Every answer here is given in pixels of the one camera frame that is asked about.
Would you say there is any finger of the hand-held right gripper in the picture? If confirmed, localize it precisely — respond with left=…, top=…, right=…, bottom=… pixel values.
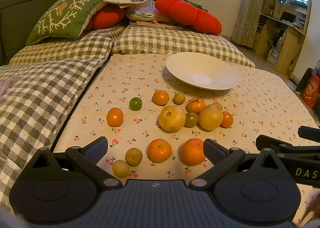
left=298, top=126, right=320, bottom=141
left=255, top=134, right=320, bottom=158

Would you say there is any green embroidered cushion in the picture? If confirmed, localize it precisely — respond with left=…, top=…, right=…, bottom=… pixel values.
left=25, top=0, right=110, bottom=46

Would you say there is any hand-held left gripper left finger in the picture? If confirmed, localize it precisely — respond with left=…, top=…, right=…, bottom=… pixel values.
left=22, top=136, right=123, bottom=190

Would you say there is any white ribbed plate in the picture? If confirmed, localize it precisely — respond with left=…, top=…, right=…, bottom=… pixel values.
left=165, top=52, right=240, bottom=91

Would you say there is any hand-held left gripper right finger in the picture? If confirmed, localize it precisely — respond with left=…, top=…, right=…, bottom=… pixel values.
left=189, top=139, right=294, bottom=190

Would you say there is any small yellow-green fruit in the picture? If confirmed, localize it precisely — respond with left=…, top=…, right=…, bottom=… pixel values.
left=173, top=92, right=186, bottom=105
left=125, top=147, right=143, bottom=167
left=112, top=159, right=130, bottom=179

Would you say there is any purple cloth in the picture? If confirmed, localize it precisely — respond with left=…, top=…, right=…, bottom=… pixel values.
left=0, top=75, right=20, bottom=103

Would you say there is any yellow pear with stem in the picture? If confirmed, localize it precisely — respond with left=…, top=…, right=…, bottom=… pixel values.
left=198, top=102, right=224, bottom=131

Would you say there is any cherry print cloth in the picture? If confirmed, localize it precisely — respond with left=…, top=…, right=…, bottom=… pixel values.
left=51, top=53, right=320, bottom=227

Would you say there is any green-brown tomato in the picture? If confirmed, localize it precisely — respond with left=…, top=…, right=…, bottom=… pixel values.
left=184, top=112, right=200, bottom=128

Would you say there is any stack of books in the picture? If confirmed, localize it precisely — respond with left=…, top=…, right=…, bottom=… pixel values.
left=125, top=5, right=190, bottom=30

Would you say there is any wooden shelf unit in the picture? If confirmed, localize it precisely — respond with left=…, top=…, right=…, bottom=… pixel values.
left=252, top=0, right=313, bottom=74

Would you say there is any red-orange tomato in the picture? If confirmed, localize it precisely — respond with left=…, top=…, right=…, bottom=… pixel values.
left=220, top=111, right=234, bottom=128

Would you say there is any green sofa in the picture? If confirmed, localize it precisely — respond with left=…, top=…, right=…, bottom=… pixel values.
left=0, top=0, right=59, bottom=67

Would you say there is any orange tangerine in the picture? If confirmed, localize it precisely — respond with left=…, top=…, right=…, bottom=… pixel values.
left=187, top=97, right=206, bottom=115
left=106, top=107, right=124, bottom=127
left=181, top=138, right=207, bottom=166
left=147, top=138, right=173, bottom=163

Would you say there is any small green citrus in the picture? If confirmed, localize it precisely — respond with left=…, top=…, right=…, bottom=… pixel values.
left=129, top=97, right=143, bottom=111

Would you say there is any red printed bag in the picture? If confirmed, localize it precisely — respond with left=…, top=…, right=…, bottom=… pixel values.
left=300, top=71, right=320, bottom=109

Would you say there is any red tomato-shaped plush cushion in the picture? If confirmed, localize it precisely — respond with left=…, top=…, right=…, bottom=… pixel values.
left=154, top=0, right=222, bottom=35

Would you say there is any patterned curtain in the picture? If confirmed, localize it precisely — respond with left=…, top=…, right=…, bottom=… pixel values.
left=231, top=0, right=275, bottom=48

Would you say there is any orange tomato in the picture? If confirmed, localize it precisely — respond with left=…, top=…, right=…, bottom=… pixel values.
left=152, top=90, right=170, bottom=106

